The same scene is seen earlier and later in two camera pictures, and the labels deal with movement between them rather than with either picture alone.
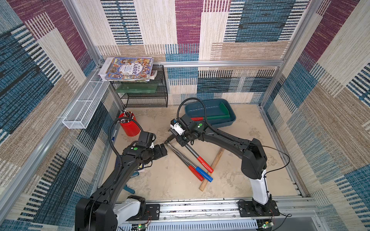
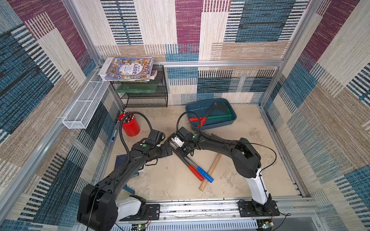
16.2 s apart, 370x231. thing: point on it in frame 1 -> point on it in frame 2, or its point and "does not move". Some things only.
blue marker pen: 113,137 does not move
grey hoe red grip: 200,160 -> 203,120
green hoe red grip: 225,114 does not move
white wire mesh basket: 82,112 does not move
